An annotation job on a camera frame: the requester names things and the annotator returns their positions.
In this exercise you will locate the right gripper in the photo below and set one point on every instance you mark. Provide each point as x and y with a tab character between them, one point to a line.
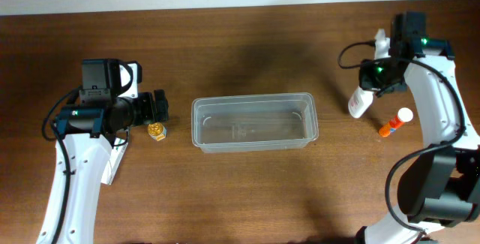
385	89

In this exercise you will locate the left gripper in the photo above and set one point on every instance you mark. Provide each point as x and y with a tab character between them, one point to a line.
148	107

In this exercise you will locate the gold lid balm jar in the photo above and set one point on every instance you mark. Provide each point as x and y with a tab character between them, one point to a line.
157	131

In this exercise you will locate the white spray bottle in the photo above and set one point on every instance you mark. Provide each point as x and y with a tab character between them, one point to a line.
360	102

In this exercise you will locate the orange tube white cap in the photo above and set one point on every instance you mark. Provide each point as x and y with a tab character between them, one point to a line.
403	115

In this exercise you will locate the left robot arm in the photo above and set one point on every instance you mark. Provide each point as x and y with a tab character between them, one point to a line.
85	136

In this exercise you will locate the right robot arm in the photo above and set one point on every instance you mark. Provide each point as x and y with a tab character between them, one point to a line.
441	187

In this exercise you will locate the clear plastic container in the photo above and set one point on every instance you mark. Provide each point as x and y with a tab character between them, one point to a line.
246	123

